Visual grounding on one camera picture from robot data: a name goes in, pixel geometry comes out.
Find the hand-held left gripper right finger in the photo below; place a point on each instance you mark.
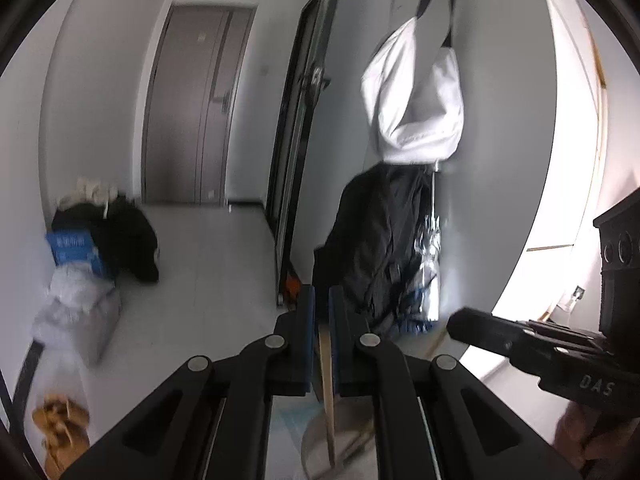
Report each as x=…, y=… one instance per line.
x=336, y=332

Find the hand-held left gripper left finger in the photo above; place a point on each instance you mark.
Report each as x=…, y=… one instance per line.
x=306, y=332

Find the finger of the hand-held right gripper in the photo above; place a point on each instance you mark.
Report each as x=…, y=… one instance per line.
x=475, y=327

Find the wooden chopstick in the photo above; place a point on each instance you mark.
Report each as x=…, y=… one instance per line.
x=327, y=410

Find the white utensil holder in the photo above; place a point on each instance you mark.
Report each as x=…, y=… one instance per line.
x=315, y=452

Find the person's right hand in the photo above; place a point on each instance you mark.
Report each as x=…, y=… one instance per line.
x=580, y=435

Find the orange tool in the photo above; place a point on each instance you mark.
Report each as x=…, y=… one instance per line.
x=291, y=291

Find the clear folded umbrella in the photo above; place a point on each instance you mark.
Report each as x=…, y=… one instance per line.
x=430, y=270

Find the teal checked mat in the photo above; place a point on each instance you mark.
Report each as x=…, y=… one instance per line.
x=292, y=417

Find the black jacket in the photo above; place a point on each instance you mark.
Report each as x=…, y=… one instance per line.
x=375, y=235

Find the black clothes pile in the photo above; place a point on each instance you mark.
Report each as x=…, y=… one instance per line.
x=125, y=240

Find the grey parcel bag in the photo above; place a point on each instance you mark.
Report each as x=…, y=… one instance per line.
x=90, y=330

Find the white tote bag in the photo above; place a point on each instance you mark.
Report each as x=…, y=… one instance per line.
x=425, y=110

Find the white parcel bag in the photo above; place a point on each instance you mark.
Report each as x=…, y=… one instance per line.
x=75, y=285

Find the blue cardboard box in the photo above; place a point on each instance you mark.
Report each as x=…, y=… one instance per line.
x=70, y=247

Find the grey door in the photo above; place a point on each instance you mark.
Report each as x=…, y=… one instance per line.
x=190, y=110

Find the beige cloth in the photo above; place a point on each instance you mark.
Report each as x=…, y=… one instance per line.
x=90, y=190

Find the tan suede shoe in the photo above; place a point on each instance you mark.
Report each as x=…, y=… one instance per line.
x=65, y=455
x=60, y=415

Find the black sliding door frame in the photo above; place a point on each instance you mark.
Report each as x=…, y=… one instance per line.
x=282, y=185

